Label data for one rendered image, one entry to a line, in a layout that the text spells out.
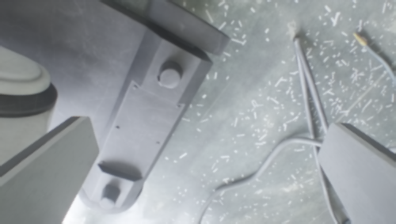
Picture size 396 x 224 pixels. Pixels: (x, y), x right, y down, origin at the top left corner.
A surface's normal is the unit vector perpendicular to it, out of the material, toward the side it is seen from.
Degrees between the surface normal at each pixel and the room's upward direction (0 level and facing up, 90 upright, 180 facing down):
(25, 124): 90
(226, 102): 0
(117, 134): 0
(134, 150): 0
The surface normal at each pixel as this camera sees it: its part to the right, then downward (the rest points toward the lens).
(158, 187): 0.10, 0.45
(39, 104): 0.95, -0.18
